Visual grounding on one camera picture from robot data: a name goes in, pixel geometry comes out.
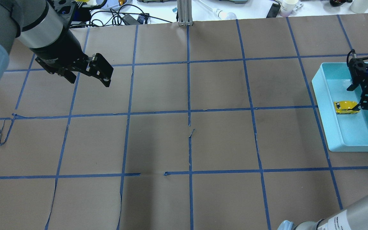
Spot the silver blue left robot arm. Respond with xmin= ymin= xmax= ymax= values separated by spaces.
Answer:
xmin=0 ymin=0 xmax=113 ymax=87

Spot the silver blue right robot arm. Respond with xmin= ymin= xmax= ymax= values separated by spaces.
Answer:
xmin=278 ymin=50 xmax=368 ymax=230

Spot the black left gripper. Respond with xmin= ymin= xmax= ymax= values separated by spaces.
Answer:
xmin=31 ymin=30 xmax=114 ymax=88

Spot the aluminium frame post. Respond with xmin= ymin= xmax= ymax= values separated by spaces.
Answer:
xmin=177 ymin=0 xmax=193 ymax=27

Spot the yellow beetle toy car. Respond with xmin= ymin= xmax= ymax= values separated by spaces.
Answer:
xmin=333 ymin=101 xmax=359 ymax=115

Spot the white light bulb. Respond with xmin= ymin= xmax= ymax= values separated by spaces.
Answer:
xmin=198 ymin=0 xmax=237 ymax=20

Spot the black power adapter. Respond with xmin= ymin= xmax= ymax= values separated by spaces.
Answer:
xmin=266 ymin=3 xmax=281 ymax=18

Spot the turquoise plastic bin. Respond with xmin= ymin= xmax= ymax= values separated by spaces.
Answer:
xmin=311 ymin=62 xmax=368 ymax=152

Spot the lavender white cup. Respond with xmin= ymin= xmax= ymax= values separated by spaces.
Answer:
xmin=279 ymin=0 xmax=299 ymax=17

